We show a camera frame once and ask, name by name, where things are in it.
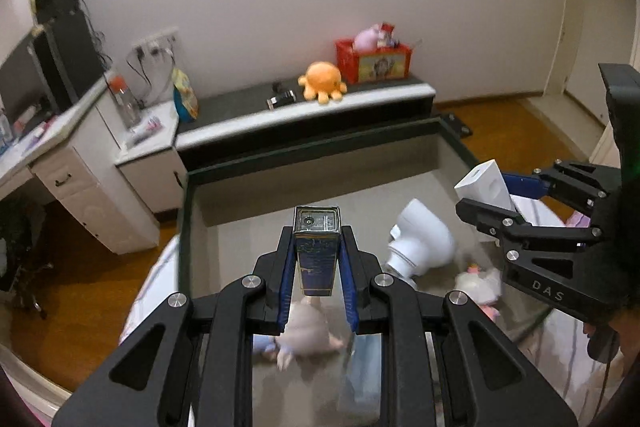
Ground white plug charger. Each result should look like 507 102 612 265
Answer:
454 159 516 212

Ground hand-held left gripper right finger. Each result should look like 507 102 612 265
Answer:
337 227 581 427

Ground white door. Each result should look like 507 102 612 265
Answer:
565 0 640 118

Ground pink plush toy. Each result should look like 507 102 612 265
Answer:
353 24 383 50

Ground orange-capped water bottle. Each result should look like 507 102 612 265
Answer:
107 76 141 128

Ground red storage crate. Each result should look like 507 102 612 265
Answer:
335 38 413 84

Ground black computer tower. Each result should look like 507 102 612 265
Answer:
32 9 106 115

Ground orange octopus plush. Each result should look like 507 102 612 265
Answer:
298 62 347 105

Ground black power cables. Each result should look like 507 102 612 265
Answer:
125 47 176 108

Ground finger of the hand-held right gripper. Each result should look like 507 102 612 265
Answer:
455 198 608 284
502 161 621 201

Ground blue gold rectangular box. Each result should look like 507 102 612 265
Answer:
292 205 343 298

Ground pink pig doll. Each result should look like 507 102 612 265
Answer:
252 297 346 370

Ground white wall power outlet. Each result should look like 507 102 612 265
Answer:
131 27 180 52

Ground small black gadget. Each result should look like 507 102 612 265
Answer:
267 82 297 109

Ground white desk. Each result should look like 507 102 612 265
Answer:
0 82 161 255

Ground white plastic bottle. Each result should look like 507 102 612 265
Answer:
385 198 457 280

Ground striped white quilt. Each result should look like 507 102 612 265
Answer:
120 194 640 427

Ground clear packet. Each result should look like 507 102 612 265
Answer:
125 117 162 142

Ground black office chair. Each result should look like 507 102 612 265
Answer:
0 197 56 318

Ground shallow grey box tray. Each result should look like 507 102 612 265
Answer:
177 117 551 427

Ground colourful snack bag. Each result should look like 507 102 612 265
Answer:
171 68 199 122

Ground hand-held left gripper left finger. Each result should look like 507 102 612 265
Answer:
52 227 301 427

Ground white nightstand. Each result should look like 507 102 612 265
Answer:
115 99 188 215

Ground black floor plate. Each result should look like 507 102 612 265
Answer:
434 111 473 138

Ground black white low bench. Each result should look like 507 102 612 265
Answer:
175 74 436 158

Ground black computer monitor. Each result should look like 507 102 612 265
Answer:
0 39 51 128

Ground white round-headed figure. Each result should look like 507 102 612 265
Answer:
452 264 503 320

